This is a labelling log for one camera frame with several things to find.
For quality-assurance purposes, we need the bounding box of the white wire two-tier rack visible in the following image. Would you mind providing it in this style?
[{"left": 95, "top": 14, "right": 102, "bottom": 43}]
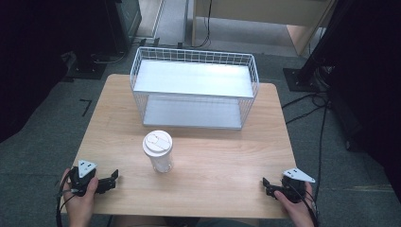
[{"left": 129, "top": 46, "right": 260, "bottom": 131}]

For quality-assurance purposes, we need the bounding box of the black hanging cable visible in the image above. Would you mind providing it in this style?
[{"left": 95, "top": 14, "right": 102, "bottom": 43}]
[{"left": 192, "top": 0, "right": 214, "bottom": 49}]

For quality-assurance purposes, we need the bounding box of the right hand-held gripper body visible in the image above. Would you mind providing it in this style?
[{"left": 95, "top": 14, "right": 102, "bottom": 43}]
[{"left": 272, "top": 167, "right": 317, "bottom": 203}]

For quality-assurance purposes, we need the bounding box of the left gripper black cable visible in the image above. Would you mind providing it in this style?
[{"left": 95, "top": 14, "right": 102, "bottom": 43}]
[{"left": 55, "top": 171, "right": 79, "bottom": 227}]

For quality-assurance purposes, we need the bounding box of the black stand with square base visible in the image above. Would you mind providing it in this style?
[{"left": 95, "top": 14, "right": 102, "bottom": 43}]
[{"left": 282, "top": 0, "right": 354, "bottom": 94}]

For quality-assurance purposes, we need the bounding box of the black cabinet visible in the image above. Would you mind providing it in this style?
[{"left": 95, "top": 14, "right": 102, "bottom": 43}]
[{"left": 102, "top": 0, "right": 144, "bottom": 55}]

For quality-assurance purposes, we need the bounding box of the light wooden desk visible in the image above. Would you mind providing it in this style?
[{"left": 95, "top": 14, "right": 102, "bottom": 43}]
[{"left": 190, "top": 0, "right": 336, "bottom": 57}]

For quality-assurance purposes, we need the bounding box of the clear cup with white lid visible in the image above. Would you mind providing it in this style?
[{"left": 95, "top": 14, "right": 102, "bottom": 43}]
[{"left": 142, "top": 130, "right": 175, "bottom": 174}]

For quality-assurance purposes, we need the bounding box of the black stand base with cables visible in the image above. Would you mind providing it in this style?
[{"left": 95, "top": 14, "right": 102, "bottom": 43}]
[{"left": 61, "top": 50, "right": 133, "bottom": 81}]

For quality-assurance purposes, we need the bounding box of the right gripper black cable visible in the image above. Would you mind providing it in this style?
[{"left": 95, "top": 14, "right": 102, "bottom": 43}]
[{"left": 288, "top": 181, "right": 320, "bottom": 227}]

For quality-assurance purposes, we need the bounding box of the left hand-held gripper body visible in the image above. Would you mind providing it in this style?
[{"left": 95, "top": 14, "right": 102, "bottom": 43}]
[{"left": 69, "top": 159, "right": 110, "bottom": 198}]

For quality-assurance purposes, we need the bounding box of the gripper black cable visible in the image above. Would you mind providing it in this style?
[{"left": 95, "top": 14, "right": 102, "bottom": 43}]
[
  {"left": 55, "top": 171, "right": 79, "bottom": 227},
  {"left": 288, "top": 181, "right": 320, "bottom": 227}
]

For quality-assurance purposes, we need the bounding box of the person's right hand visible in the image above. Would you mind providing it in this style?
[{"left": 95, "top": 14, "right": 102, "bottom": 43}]
[{"left": 272, "top": 182, "right": 317, "bottom": 227}]

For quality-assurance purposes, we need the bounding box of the person's left hand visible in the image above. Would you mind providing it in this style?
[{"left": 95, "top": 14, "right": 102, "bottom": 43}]
[{"left": 60, "top": 167, "right": 99, "bottom": 227}]

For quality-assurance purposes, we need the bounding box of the long black floor cable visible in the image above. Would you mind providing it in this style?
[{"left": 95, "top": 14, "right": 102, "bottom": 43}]
[{"left": 313, "top": 102, "right": 329, "bottom": 202}]

